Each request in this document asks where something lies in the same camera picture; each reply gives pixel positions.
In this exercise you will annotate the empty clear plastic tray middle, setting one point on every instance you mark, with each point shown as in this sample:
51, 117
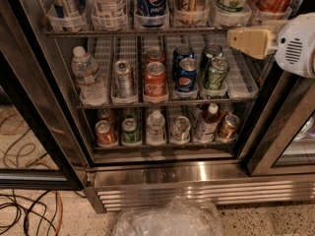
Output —
240, 83

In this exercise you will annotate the clear water bottle middle shelf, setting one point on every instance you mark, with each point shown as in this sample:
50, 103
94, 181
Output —
88, 76

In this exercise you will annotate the silver soda can middle shelf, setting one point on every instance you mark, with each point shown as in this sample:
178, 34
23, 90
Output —
123, 73

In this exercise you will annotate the clear plastic bag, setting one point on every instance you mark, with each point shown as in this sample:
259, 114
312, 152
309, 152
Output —
179, 217

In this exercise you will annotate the front green soda can middle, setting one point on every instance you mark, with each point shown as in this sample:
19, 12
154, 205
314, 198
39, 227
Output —
215, 73

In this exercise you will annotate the rear blue pepsi can middle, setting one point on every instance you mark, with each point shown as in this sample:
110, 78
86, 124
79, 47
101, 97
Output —
180, 52

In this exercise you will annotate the red can bottom shelf front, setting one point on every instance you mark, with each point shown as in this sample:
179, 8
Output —
104, 133

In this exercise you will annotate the white labelled can top shelf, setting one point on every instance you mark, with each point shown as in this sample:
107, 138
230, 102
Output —
109, 14

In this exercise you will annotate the rear red can bottom shelf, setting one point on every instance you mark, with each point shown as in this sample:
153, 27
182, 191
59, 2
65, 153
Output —
106, 114

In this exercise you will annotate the rear green soda can middle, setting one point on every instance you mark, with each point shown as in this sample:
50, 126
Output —
210, 51

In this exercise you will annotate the white green can bottom shelf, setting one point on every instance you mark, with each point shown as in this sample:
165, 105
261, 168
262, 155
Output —
180, 129

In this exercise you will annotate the blue pepsi can top shelf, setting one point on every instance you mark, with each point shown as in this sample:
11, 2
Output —
152, 10

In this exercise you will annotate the clear water bottle bottom shelf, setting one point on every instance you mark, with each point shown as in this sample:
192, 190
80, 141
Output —
155, 128

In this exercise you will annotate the front red coke can middle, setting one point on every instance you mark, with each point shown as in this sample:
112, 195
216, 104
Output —
155, 80

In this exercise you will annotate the amber tea bottle bottom shelf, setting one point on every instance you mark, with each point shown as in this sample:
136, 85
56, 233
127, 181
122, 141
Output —
207, 124

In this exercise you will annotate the stainless steel glass-door fridge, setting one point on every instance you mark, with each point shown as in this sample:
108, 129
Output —
270, 159

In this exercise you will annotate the brown striped can top shelf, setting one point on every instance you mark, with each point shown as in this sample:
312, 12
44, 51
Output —
189, 12

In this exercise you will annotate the front blue pepsi can middle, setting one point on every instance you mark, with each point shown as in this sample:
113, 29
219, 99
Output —
186, 75

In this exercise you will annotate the rear red coke can middle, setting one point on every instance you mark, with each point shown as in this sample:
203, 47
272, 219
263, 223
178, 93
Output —
154, 54

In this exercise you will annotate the orange brown can bottom shelf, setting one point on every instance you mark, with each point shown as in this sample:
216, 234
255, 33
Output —
228, 127

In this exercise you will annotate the clear water bottle shelf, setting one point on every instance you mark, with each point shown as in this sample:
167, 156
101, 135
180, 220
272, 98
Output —
155, 128
88, 76

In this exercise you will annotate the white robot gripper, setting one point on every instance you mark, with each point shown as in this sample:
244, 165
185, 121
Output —
296, 44

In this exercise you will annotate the white blue can top left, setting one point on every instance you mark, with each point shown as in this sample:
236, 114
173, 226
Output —
67, 14

